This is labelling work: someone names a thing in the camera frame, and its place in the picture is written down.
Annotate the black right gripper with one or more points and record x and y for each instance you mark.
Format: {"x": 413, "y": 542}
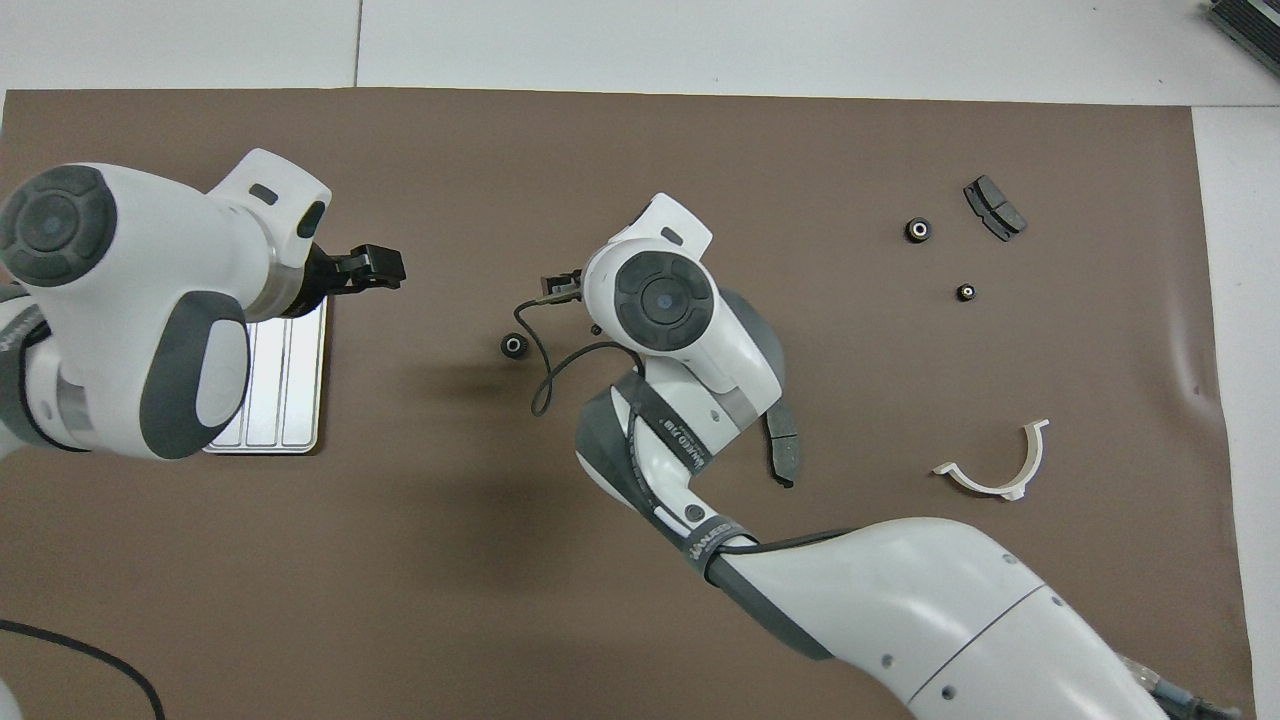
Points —
{"x": 576, "y": 285}

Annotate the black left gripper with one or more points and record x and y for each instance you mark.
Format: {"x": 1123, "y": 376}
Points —
{"x": 335, "y": 275}

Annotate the large black bearing gear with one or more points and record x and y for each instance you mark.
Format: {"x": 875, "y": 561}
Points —
{"x": 513, "y": 345}
{"x": 919, "y": 230}

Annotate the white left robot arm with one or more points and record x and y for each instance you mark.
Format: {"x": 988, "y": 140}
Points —
{"x": 150, "y": 260}

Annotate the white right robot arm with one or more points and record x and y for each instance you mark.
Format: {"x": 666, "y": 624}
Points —
{"x": 900, "y": 600}

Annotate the silver metal tray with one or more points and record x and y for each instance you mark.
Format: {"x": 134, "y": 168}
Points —
{"x": 290, "y": 400}

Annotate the long dark brake pad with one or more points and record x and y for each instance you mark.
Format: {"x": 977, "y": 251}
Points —
{"x": 785, "y": 455}

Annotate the brown table mat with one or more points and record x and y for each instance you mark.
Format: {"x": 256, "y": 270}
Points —
{"x": 400, "y": 600}

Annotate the short dark brake pad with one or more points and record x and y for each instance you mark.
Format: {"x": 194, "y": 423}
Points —
{"x": 995, "y": 208}

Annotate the grey ribbed device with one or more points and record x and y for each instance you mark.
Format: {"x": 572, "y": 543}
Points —
{"x": 1250, "y": 25}

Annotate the white curved plastic bracket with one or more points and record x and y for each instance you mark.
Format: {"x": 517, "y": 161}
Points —
{"x": 985, "y": 485}

